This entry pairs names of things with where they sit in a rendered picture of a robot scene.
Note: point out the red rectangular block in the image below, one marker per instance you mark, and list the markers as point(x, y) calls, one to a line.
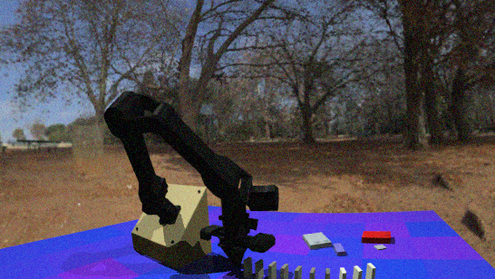
point(376, 237)

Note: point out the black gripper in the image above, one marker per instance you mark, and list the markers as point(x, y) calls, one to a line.
point(233, 237)

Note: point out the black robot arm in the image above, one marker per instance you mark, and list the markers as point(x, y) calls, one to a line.
point(125, 119)

